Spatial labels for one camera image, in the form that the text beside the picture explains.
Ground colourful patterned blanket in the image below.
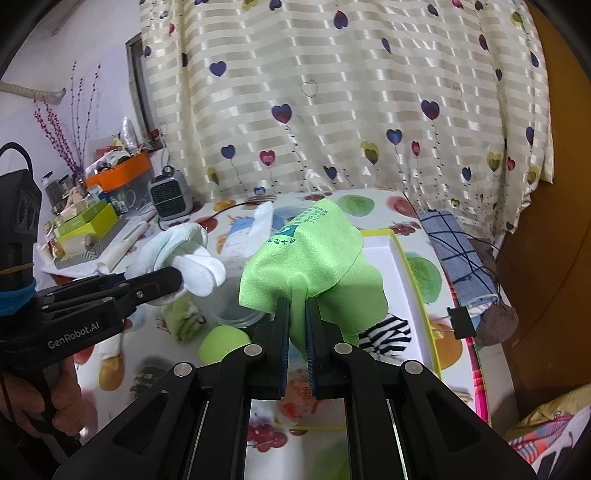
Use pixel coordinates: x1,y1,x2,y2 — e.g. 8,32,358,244
505,396,588,480

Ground lime green cloth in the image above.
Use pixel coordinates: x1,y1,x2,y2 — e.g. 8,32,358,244
238,198,389,345

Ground lime green window box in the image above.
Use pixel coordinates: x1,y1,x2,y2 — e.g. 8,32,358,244
57,205,120,251

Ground blue plaid cloth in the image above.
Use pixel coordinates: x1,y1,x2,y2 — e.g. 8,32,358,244
418,210,502,318

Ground grey space heater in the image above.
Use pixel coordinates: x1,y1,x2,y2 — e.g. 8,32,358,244
148,167,192,220

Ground assorted toiletries pile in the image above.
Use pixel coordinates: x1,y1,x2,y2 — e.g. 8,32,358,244
90,115,149,177

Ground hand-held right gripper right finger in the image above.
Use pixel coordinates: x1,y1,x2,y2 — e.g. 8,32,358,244
305,299,539,480

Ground black white striped sock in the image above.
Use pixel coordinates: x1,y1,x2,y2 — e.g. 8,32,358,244
358,314,413,357

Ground grey window frame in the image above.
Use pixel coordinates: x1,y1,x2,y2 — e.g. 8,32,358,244
126,36,156,140

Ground heart-print striped curtain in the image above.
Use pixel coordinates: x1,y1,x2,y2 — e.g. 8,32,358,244
139,0,555,236

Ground person's left hand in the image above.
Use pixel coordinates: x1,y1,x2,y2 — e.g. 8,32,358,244
0,357,99,444

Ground brown wooden wardrobe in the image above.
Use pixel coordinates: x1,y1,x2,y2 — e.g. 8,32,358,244
496,18,591,416

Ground purple decorative branches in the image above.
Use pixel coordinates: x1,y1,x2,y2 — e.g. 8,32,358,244
32,62,103,179

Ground white plastic roller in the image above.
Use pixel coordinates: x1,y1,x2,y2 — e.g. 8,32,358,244
97,220,148,273

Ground black heater cable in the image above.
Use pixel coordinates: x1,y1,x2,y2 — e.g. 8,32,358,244
158,196,279,232

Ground green cartoon sock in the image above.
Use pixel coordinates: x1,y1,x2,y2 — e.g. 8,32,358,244
159,298,207,343

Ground wrapped wall pipe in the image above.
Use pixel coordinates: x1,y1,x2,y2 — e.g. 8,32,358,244
0,80,66,101

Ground black binder clip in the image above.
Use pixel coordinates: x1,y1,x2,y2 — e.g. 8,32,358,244
447,307,479,339

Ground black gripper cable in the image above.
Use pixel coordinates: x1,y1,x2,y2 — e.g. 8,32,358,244
0,142,37,180

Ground blue white tissue pack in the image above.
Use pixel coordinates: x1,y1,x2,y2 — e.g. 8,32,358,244
217,203,278,260

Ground white box with green rim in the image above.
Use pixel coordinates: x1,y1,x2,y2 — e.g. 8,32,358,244
355,228,447,385

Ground fruit-print tablecloth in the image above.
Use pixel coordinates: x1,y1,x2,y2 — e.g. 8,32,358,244
74,189,491,480

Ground glass jars group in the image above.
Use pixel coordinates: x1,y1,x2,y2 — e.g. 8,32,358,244
41,171,89,205

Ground brown fabric cap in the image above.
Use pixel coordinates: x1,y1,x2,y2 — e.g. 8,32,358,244
471,237,521,348

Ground clear plastic round container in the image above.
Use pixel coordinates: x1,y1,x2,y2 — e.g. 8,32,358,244
210,281,274,329

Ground zigzag-pattern tray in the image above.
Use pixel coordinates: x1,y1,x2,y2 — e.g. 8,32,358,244
52,226,129,267

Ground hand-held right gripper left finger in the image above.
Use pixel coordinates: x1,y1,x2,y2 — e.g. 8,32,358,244
55,298,293,480

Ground white split-toe sock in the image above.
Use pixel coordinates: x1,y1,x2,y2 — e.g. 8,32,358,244
127,225,227,306

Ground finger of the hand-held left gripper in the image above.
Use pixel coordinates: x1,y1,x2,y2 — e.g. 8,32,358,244
43,267,185,334
37,272,129,308

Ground orange storage bin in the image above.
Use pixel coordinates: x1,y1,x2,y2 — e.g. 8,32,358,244
85,152,153,192

